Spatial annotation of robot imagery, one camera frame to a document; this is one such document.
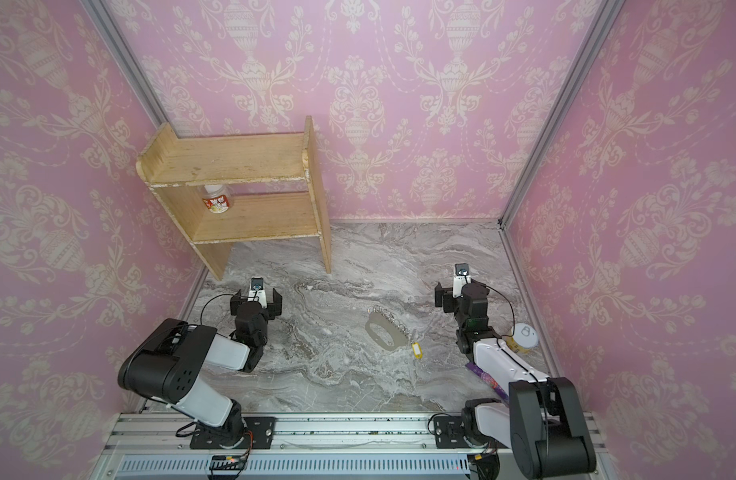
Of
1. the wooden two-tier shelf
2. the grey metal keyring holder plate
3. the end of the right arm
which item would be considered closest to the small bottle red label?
the wooden two-tier shelf

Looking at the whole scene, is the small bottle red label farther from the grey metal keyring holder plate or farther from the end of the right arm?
the end of the right arm

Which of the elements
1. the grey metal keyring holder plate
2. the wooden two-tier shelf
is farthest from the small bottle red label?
the grey metal keyring holder plate

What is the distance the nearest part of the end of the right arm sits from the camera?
685 mm

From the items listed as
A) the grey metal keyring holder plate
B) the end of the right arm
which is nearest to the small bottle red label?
the grey metal keyring holder plate

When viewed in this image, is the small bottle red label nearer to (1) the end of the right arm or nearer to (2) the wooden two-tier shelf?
(2) the wooden two-tier shelf

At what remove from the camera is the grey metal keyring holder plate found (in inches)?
36.0

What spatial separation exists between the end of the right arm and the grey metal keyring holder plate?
162 mm

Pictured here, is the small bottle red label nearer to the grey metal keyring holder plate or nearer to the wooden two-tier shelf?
the wooden two-tier shelf

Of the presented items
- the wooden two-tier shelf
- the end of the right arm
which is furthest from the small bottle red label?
the end of the right arm
